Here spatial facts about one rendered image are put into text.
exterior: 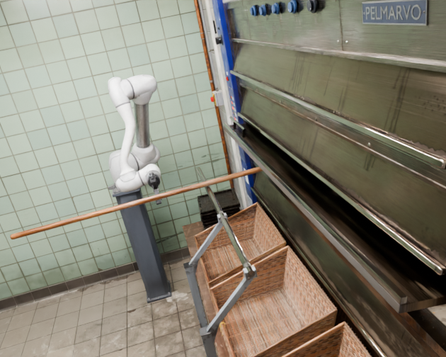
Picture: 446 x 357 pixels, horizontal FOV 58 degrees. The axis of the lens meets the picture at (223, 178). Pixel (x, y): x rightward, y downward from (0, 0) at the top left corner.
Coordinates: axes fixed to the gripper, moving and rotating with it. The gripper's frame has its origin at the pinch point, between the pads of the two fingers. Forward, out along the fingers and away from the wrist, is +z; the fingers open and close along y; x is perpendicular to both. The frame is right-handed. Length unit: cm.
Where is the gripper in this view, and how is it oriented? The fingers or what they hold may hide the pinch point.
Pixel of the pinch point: (156, 192)
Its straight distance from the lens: 237.8
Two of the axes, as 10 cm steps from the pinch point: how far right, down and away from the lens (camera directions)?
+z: 2.2, 3.5, -9.1
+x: -9.6, 2.5, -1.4
